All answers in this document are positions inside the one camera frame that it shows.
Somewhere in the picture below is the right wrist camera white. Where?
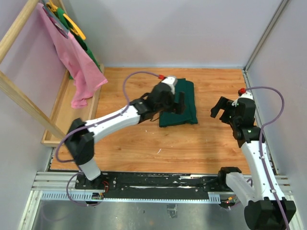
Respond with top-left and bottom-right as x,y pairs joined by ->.
237,92 -> 254,102

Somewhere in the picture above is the wooden rack frame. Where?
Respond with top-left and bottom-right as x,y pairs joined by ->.
0,9 -> 98,147

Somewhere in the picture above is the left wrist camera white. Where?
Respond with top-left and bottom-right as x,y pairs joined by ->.
162,76 -> 177,94

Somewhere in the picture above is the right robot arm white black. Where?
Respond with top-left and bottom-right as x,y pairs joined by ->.
211,93 -> 296,230

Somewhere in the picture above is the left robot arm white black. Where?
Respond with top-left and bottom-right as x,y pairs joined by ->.
64,82 -> 185,190

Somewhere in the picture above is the dark green surgical cloth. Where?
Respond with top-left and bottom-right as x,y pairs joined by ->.
159,78 -> 198,127

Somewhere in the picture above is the pink cloth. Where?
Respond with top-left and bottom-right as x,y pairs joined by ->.
36,3 -> 107,109

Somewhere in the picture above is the green garment on hanger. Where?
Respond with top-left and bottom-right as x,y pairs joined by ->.
56,8 -> 102,72

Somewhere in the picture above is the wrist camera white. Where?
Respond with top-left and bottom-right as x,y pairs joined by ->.
237,92 -> 254,102
162,76 -> 177,94

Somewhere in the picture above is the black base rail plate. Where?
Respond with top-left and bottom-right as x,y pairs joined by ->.
75,172 -> 231,200

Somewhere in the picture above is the yellow hanger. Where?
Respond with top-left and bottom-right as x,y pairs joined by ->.
45,0 -> 86,41

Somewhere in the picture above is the grey hanger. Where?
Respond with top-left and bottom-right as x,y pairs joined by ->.
43,3 -> 69,37

